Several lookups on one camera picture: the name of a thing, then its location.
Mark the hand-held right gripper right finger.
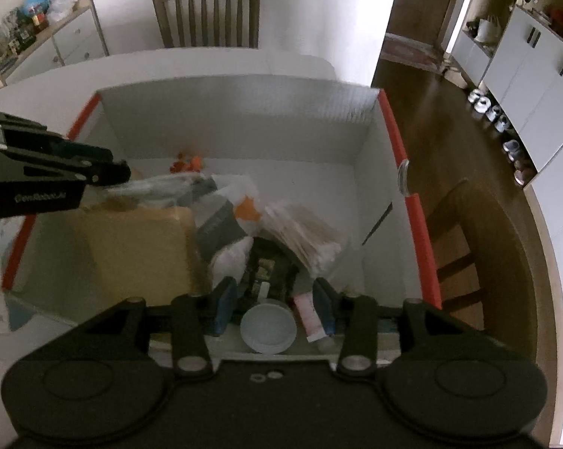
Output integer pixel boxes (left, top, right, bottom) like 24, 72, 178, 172
313, 278, 474, 379

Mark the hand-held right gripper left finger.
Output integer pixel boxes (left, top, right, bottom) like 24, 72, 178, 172
80, 277, 238, 379

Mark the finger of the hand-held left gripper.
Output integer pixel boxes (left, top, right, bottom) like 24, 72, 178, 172
0, 144, 132, 186
0, 107, 113, 165

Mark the pink tube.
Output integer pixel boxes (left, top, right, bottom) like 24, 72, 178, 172
292, 290, 335, 343

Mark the round white lid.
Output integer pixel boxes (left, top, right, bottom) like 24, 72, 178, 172
240, 298, 298, 355

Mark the clear plastic bag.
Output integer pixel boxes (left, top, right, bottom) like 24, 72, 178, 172
101, 172, 217, 209

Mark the black gadget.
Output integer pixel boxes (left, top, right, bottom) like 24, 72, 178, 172
243, 238, 302, 310

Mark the cotton swabs bag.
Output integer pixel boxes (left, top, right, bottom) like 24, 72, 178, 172
262, 200, 349, 278

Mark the white grey packet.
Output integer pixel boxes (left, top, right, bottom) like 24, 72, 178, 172
195, 174, 264, 291

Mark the tan rectangular packet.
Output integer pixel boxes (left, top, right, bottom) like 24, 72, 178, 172
82, 205, 201, 306

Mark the red cardboard box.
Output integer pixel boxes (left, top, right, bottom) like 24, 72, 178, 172
1, 75, 442, 368

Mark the red orange small toy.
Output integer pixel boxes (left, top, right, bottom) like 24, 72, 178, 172
169, 151, 206, 174

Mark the white drawer sideboard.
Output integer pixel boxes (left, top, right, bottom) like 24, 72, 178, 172
1, 0, 110, 86

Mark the crumpled plastic bag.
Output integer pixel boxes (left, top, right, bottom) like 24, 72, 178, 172
48, 0, 77, 22

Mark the row of shoes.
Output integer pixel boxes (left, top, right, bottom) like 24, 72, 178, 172
468, 88, 538, 186

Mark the beige slipper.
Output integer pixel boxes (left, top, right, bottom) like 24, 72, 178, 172
443, 58, 469, 88

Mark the patterned door rug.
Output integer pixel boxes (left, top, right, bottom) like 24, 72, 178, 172
381, 32, 444, 69

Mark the brown wooden door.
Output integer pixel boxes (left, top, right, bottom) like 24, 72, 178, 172
387, 0, 474, 52

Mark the white bag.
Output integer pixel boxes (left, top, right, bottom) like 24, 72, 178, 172
475, 16, 500, 43

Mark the grey wall cabinet unit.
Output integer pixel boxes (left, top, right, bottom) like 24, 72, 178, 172
445, 0, 563, 174

